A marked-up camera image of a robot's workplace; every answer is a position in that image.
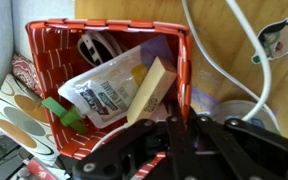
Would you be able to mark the printed wooden block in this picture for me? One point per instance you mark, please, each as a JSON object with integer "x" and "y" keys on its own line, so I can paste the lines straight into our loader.
{"x": 152, "y": 90}

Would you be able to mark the cartoon character sticker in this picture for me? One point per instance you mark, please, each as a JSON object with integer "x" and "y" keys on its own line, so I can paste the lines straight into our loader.
{"x": 279, "y": 40}

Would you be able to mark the red printed packet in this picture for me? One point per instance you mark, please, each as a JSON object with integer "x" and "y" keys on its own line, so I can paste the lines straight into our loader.
{"x": 44, "y": 170}

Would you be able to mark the food pouch with green cap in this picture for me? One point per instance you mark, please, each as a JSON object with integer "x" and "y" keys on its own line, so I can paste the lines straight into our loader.
{"x": 107, "y": 86}

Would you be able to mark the oval patterned cushion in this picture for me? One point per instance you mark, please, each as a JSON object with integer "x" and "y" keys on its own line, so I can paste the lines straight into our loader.
{"x": 17, "y": 123}

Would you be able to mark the red paisley cloth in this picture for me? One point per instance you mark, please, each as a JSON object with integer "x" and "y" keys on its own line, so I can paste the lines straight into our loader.
{"x": 25, "y": 71}

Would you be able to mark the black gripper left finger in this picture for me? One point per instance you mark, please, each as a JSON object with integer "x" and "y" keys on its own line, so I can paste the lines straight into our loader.
{"x": 130, "y": 150}

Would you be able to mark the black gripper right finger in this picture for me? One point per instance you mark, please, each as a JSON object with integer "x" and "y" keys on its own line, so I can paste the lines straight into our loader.
{"x": 237, "y": 153}

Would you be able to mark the white sunglasses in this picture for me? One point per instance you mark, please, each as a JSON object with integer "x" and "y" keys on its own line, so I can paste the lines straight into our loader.
{"x": 95, "y": 48}

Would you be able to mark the red woven basket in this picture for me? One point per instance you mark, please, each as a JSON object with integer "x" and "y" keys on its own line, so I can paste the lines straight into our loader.
{"x": 55, "y": 60}

